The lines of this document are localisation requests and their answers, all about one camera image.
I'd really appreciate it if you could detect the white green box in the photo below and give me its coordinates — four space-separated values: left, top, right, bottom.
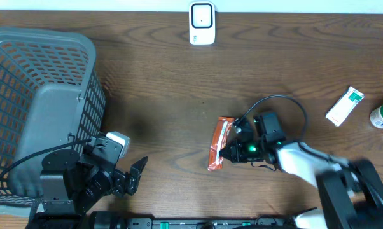
326 87 365 127

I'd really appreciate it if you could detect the red chocolate bar wrapper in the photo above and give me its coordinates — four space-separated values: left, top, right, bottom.
207 116 235 171

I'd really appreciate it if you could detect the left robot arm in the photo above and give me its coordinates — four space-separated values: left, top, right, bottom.
27 132 148 228

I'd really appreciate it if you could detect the grey plastic shopping basket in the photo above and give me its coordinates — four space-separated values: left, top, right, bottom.
0 27 106 217

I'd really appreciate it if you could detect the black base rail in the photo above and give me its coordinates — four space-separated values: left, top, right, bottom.
88 211 296 229

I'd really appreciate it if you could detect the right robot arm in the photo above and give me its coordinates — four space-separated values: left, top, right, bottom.
219 113 383 228

